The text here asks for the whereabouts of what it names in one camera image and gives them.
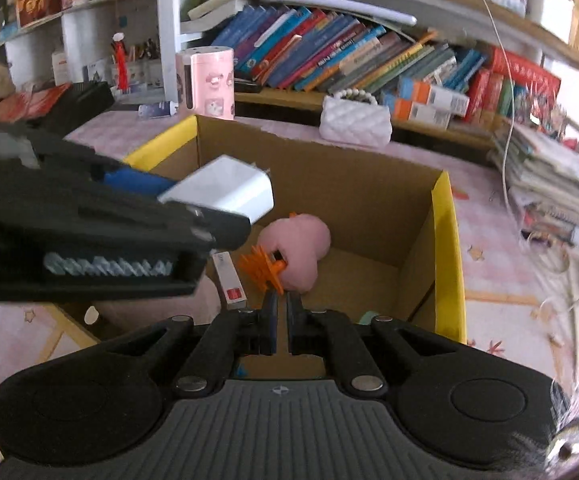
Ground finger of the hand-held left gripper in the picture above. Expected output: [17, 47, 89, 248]
[29, 132, 177, 198]
[69, 195, 252, 261]

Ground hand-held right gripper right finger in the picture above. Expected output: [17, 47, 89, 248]
[285, 291, 467, 395]

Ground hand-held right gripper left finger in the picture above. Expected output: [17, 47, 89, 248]
[99, 291, 279, 395]

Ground white charger block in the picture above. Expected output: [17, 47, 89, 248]
[158, 155, 275, 225]

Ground orange spiky toy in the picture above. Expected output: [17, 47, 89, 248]
[239, 246, 288, 295]

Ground small white red box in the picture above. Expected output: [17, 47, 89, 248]
[212, 251, 247, 312]

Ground yellow cardboard box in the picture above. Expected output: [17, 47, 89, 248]
[59, 115, 467, 381]

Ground pink soft round toy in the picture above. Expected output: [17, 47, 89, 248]
[259, 213, 331, 293]

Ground black keyboard case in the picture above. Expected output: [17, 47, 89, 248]
[24, 81, 116, 136]

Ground white desk mat yellow border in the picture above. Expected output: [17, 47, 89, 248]
[0, 292, 543, 376]

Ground red white glue bottle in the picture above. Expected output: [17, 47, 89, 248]
[112, 32, 130, 93]

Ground red packets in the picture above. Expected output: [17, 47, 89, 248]
[0, 84, 72, 121]

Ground pink cylindrical container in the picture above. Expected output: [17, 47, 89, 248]
[175, 46, 235, 121]

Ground white wooden bookshelf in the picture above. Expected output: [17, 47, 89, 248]
[0, 0, 579, 141]

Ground white quilted bag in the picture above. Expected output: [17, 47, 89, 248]
[319, 89, 393, 148]

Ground lying white books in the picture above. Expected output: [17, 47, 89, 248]
[186, 0, 260, 36]

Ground row of colourful books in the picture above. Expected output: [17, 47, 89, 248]
[209, 5, 487, 98]

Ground orange white small boxes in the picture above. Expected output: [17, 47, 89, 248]
[382, 77, 470, 128]

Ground stack of papers and notebooks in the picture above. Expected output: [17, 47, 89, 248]
[489, 122, 579, 241]

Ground grey furry cloth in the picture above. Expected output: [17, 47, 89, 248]
[544, 385, 579, 480]

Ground red printed box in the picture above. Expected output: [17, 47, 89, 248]
[489, 46, 563, 106]

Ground white pen cup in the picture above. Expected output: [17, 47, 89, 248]
[527, 0, 575, 23]

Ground white hanging cable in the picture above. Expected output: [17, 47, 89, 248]
[464, 0, 515, 211]

